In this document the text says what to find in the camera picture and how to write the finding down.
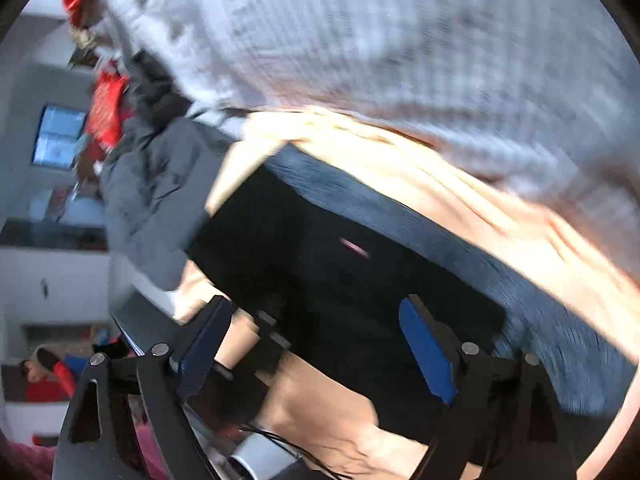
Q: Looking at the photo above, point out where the black pants blue floral trim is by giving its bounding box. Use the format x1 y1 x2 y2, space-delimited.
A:
188 146 636 446

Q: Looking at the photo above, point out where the peach orange bed blanket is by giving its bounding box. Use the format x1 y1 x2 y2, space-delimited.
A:
203 110 639 479

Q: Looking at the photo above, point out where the grey button jacket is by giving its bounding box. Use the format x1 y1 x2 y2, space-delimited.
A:
100 51 233 290

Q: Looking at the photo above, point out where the grey white striped duvet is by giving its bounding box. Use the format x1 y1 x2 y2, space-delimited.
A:
86 0 640 281

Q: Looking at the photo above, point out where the black cable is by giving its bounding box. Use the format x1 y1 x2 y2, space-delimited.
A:
240 421 352 480

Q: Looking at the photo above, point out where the wall window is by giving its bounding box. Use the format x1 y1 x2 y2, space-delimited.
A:
32 104 88 170

